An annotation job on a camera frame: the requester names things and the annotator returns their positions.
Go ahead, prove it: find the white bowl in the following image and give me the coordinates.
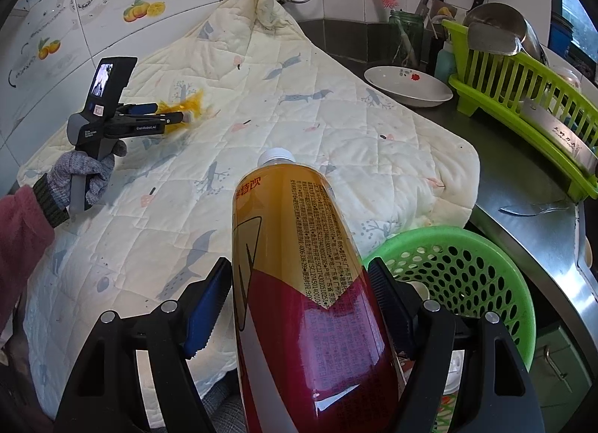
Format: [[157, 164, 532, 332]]
[[363, 65, 455, 108]]

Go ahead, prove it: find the red yellow drink bottle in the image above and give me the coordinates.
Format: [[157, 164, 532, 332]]
[[231, 148, 403, 433]]

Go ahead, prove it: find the green perforated plastic basket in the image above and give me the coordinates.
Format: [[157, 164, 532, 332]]
[[362, 226, 537, 371]]

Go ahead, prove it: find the steel cleaver with wooden handle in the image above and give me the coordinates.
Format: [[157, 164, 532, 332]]
[[520, 99, 598, 170]]

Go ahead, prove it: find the flat steel utensil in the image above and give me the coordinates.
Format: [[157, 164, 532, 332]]
[[497, 200, 573, 217]]

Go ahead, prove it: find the person's left hand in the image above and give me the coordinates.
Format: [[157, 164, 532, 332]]
[[47, 140, 128, 216]]

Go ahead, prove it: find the green glass jar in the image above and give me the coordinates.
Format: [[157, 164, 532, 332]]
[[389, 9, 428, 69]]

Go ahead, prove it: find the cream quilted mat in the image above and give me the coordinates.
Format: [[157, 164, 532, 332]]
[[16, 0, 482, 387]]

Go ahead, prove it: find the green cabinet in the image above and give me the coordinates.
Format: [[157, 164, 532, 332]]
[[528, 321, 594, 433]]

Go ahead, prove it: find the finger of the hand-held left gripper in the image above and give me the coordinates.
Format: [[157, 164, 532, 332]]
[[140, 112, 193, 126], [117, 103, 160, 117]]

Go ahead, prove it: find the yellow transparent wrapper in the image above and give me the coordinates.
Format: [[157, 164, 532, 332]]
[[156, 90, 218, 135]]

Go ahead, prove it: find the green dish rack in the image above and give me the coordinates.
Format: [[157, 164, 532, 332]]
[[441, 19, 598, 200]]

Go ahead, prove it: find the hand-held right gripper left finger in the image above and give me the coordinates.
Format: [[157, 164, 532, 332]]
[[53, 258, 234, 433]]

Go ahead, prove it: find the person's left forearm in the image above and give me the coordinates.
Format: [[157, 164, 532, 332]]
[[0, 174, 71, 335]]

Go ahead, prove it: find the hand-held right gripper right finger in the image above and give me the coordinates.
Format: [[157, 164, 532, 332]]
[[367, 258, 547, 433]]

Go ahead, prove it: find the teal bottle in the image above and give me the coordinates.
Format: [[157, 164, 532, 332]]
[[434, 41, 459, 81]]

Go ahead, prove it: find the person's right hand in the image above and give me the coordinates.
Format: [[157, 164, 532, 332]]
[[203, 379, 244, 433]]

